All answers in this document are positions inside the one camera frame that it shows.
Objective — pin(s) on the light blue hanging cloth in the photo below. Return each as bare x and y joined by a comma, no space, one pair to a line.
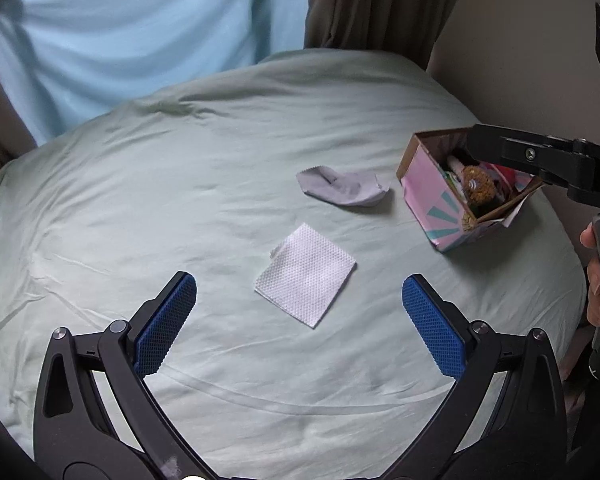
130,35

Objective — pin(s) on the white tissue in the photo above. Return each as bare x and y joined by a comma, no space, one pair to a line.
305,275

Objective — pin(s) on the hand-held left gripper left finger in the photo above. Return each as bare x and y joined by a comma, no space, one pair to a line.
162,325

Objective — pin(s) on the pink soft block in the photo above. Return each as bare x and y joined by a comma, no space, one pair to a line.
507,174

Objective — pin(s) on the patterned cardboard box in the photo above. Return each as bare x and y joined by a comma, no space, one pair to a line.
445,220

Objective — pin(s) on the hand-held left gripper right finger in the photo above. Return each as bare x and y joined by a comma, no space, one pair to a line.
432,325

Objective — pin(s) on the person's right hand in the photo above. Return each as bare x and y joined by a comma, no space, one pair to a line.
597,295

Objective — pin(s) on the brown curtain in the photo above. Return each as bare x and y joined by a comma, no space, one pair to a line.
380,5
0,125

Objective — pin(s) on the brown plush toy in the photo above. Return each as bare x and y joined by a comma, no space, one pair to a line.
475,187

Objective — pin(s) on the green small item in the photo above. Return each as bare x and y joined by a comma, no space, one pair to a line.
451,178

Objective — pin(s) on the grey cloth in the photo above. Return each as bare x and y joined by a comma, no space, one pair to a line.
345,187

